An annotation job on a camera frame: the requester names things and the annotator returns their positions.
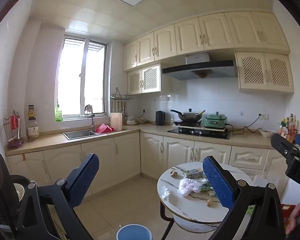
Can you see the blue trash bin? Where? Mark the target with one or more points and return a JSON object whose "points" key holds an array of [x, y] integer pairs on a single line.
{"points": [[135, 232]]}

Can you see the red plastic basin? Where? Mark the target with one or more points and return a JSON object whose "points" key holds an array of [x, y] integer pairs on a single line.
{"points": [[103, 129]]}

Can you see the cluster of condiment bottles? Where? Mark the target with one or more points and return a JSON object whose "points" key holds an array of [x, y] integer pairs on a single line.
{"points": [[287, 130]]}

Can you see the portable black burner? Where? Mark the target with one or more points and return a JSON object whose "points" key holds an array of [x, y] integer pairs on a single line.
{"points": [[187, 123]]}

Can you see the wall utensil rack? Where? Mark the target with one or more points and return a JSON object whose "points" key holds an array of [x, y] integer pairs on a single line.
{"points": [[121, 97]]}

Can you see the white plastic bag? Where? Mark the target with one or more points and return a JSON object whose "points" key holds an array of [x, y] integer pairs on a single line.
{"points": [[188, 186]]}

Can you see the beige kitchen countertop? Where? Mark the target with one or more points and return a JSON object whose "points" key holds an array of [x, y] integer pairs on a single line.
{"points": [[52, 141]]}

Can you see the cream base cabinets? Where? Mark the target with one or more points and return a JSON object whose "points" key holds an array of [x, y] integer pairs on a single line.
{"points": [[125, 155]]}

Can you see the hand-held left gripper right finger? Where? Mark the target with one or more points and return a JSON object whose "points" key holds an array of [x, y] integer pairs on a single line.
{"points": [[218, 185]]}

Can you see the sliding window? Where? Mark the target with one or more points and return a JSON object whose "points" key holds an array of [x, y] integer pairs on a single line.
{"points": [[72, 80]]}

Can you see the wooden cutting board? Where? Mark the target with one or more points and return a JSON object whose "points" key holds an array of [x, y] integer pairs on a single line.
{"points": [[116, 122]]}

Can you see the white bowl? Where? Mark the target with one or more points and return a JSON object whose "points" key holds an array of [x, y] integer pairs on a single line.
{"points": [[267, 134]]}

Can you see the white wrapper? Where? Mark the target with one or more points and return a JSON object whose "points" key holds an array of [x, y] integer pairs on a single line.
{"points": [[165, 193]]}

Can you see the small ginger piece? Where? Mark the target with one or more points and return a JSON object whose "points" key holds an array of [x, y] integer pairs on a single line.
{"points": [[210, 202]]}

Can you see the stack of white dishes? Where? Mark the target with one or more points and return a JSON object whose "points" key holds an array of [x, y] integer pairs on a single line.
{"points": [[131, 122]]}

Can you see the red cardboard box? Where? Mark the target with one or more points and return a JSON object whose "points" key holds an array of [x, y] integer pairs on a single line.
{"points": [[288, 215]]}

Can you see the large cooking oil bottle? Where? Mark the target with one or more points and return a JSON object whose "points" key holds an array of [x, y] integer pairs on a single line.
{"points": [[33, 130]]}

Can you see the round marble table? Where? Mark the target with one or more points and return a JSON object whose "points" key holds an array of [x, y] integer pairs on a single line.
{"points": [[190, 210]]}

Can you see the cream wall cabinet row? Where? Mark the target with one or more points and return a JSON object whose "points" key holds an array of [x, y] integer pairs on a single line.
{"points": [[215, 32]]}

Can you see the printed drink carton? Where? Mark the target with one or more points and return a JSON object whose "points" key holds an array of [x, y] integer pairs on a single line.
{"points": [[193, 174]]}

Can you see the green dish soap bottle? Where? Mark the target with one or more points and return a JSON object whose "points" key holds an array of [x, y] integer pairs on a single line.
{"points": [[58, 115]]}

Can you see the black range hood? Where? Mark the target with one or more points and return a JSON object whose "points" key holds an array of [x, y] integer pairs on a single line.
{"points": [[197, 71]]}

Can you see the black electric kettle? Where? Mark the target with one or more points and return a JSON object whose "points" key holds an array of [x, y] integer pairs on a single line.
{"points": [[160, 118]]}

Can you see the steel sink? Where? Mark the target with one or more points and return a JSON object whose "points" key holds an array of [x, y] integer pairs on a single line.
{"points": [[77, 134]]}

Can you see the green electric cooker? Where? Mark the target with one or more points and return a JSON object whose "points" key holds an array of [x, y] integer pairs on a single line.
{"points": [[215, 121]]}

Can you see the metal faucet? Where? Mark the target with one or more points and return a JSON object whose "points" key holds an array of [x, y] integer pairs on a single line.
{"points": [[92, 120]]}

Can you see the green snack packet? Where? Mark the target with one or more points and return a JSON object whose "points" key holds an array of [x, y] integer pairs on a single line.
{"points": [[207, 187]]}

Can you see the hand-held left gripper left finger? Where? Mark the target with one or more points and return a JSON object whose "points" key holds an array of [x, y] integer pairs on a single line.
{"points": [[85, 177]]}

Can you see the black glass gas stove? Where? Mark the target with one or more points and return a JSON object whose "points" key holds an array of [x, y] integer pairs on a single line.
{"points": [[197, 133]]}

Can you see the person's right hand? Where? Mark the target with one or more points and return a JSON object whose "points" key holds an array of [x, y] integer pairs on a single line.
{"points": [[294, 217]]}

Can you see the black wok with lid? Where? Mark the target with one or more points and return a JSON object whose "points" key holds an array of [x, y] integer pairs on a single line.
{"points": [[190, 116]]}

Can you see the cream lattice door cabinet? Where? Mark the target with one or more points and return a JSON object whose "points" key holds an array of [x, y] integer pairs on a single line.
{"points": [[265, 72], [147, 78]]}

